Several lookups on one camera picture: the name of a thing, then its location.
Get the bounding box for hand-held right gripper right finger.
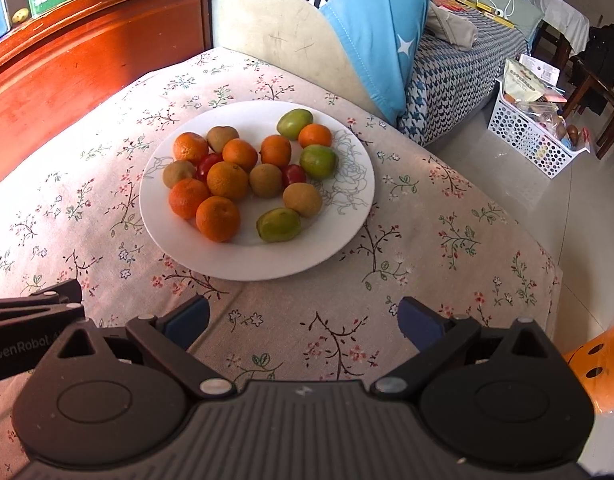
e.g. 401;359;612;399
372;296;562;402

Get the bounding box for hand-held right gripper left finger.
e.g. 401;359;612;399
57;295;238;401

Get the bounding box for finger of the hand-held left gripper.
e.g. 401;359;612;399
0;305;86;333
0;280;82;311

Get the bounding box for white plate with flower outline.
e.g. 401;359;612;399
139;100;376;281

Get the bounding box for green jujube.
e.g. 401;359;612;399
299;144;338;180
277;108;314;141
256;207;303;242

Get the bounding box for brown kiwi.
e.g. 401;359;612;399
206;126;240;153
249;163;284;199
162;159;198;189
282;182;323;218

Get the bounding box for red cherry tomato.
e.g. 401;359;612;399
195;152;224;181
281;164;307;188

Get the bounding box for floral tablecloth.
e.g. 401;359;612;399
0;47;563;480

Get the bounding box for orange plastic stool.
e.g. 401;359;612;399
562;327;614;413

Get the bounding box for white perforated plastic basket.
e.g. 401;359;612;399
488;80;591;179

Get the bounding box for red-brown wooden cabinet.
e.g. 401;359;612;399
0;0;223;193

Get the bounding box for blue houndstooth sofa cover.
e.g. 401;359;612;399
397;7;530;146

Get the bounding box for pale snack bag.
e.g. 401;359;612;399
502;58;545;103

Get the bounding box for dark wooden chair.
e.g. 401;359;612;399
562;55;614;161

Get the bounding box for white card packet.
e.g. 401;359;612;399
527;55;560;83

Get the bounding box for beige canvas bag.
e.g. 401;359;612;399
427;0;479;51

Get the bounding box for blue printed cushion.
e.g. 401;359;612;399
222;0;430;126

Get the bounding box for houndstooth covered sofa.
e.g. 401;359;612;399
209;0;530;146

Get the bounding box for dark jacket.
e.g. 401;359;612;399
570;24;614;116

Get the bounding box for yellow flat box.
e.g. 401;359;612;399
449;0;515;28

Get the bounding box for pale green pillow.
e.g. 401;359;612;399
467;0;543;36

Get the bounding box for table with white cloth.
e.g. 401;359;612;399
512;0;590;61

